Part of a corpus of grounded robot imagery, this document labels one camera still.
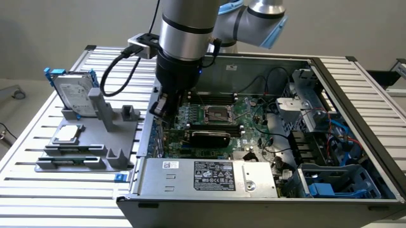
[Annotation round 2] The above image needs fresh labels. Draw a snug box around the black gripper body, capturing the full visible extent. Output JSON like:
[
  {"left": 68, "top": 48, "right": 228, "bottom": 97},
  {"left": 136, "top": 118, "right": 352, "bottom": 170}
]
[{"left": 153, "top": 48, "right": 203, "bottom": 98}]

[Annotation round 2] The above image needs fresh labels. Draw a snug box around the black RAM slot bank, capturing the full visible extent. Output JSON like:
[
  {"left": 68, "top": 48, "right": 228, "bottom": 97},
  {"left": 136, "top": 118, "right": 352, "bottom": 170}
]
[
  {"left": 185, "top": 122, "right": 245, "bottom": 138},
  {"left": 185, "top": 91, "right": 239, "bottom": 105}
]

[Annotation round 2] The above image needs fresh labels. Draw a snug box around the CPU socket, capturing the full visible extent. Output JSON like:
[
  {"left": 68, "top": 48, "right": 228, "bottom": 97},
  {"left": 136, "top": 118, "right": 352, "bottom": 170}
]
[{"left": 201, "top": 104, "right": 237, "bottom": 125}]

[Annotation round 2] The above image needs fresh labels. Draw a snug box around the grey parts rack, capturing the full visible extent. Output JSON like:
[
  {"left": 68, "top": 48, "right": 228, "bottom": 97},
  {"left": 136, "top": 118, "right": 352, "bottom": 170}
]
[{"left": 33, "top": 87, "right": 142, "bottom": 173}]

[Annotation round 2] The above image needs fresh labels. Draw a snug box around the green motherboard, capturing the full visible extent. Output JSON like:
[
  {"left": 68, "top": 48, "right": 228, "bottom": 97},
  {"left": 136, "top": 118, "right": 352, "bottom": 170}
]
[{"left": 157, "top": 91, "right": 288, "bottom": 167}]

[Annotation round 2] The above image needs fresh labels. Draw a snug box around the hard disk in blue carrier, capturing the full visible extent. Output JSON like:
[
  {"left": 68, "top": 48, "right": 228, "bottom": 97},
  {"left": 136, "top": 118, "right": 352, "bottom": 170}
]
[{"left": 42, "top": 67, "right": 97, "bottom": 117}]

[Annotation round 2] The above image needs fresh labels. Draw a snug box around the silver chipset heatsink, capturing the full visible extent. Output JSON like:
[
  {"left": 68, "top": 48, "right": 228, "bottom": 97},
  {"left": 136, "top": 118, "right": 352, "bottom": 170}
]
[{"left": 232, "top": 151, "right": 255, "bottom": 162}]

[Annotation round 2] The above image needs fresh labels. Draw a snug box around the silver CPU chip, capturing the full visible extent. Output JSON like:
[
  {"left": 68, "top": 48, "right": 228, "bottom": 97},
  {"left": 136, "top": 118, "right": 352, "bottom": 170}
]
[{"left": 52, "top": 124, "right": 80, "bottom": 141}]

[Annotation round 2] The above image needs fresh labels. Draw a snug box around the silver power supply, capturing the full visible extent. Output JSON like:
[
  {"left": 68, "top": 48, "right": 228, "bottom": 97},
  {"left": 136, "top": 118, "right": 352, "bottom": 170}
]
[{"left": 136, "top": 158, "right": 279, "bottom": 199}]

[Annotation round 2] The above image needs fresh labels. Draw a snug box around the green RAM stick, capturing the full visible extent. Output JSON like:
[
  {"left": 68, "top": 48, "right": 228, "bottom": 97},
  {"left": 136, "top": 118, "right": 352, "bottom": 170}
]
[{"left": 52, "top": 145, "right": 93, "bottom": 153}]

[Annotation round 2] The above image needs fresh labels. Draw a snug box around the silver drive cage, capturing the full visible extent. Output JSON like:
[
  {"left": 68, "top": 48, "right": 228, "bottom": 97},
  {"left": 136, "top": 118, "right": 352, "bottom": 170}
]
[{"left": 275, "top": 68, "right": 341, "bottom": 133}]

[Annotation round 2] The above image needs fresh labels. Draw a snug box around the grey caster wheel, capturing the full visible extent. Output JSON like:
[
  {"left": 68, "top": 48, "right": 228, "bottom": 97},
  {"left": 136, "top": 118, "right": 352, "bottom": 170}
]
[{"left": 10, "top": 85, "right": 26, "bottom": 99}]

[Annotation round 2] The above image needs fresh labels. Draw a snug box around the blue disk carrier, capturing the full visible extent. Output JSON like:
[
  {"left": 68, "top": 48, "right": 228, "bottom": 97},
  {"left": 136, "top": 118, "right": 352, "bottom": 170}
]
[{"left": 307, "top": 182, "right": 364, "bottom": 198}]

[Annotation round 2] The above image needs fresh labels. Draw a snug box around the grey disk bay cage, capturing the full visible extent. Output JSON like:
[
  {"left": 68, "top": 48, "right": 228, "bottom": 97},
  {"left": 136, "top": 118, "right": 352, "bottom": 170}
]
[{"left": 295, "top": 163, "right": 383, "bottom": 200}]

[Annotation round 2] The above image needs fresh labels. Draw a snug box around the open black PC case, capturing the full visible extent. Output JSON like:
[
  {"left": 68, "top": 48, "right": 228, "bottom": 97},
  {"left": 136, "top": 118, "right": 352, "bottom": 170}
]
[{"left": 114, "top": 52, "right": 406, "bottom": 228}]

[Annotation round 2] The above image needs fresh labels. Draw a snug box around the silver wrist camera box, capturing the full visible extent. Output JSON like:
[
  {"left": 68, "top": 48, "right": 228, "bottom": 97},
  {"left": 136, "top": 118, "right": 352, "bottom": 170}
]
[{"left": 126, "top": 33, "right": 160, "bottom": 59}]

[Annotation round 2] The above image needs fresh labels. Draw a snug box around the short black wrist cable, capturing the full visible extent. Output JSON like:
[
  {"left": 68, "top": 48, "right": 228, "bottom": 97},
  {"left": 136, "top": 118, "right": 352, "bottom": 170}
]
[{"left": 207, "top": 37, "right": 223, "bottom": 57}]

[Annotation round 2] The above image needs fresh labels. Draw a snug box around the thick black camera cable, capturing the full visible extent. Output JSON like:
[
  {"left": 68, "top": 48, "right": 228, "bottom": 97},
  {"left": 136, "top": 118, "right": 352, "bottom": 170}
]
[{"left": 98, "top": 46, "right": 142, "bottom": 97}]

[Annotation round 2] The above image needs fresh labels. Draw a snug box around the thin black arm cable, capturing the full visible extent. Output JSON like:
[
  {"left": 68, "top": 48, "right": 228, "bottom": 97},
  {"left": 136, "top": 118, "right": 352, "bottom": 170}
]
[{"left": 148, "top": 0, "right": 161, "bottom": 36}]

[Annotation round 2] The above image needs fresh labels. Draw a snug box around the long black wire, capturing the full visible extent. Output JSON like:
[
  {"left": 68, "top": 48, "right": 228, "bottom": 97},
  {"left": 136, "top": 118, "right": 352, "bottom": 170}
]
[{"left": 236, "top": 66, "right": 289, "bottom": 96}]

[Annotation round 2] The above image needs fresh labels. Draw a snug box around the black floor cable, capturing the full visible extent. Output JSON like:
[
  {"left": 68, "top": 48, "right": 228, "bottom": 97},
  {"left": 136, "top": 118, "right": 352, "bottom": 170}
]
[{"left": 0, "top": 122, "right": 18, "bottom": 144}]

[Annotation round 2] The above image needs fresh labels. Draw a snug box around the blue data wire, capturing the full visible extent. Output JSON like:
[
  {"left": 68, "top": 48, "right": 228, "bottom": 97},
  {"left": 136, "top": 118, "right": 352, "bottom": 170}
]
[{"left": 328, "top": 118, "right": 366, "bottom": 168}]

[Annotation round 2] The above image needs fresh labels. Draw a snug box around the red wire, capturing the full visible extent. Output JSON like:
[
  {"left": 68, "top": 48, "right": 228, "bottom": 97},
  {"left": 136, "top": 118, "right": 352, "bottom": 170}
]
[{"left": 325, "top": 111, "right": 364, "bottom": 155}]

